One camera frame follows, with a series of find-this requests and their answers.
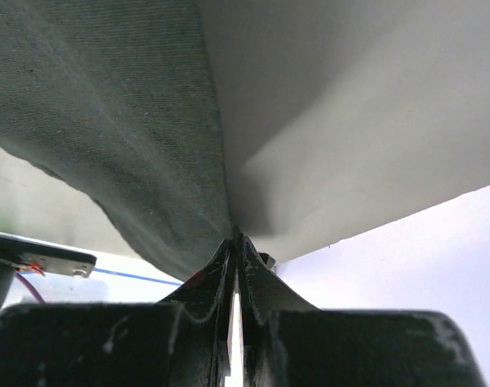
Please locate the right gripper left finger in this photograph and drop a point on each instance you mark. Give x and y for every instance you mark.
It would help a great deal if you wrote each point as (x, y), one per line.
(194, 325)

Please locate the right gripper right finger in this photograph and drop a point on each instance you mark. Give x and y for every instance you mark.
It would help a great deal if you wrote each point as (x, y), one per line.
(264, 298)

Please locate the black button shirt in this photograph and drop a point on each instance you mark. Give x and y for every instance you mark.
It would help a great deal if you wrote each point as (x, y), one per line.
(116, 99)

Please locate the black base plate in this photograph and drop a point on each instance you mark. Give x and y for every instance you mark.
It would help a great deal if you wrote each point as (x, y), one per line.
(36, 256)

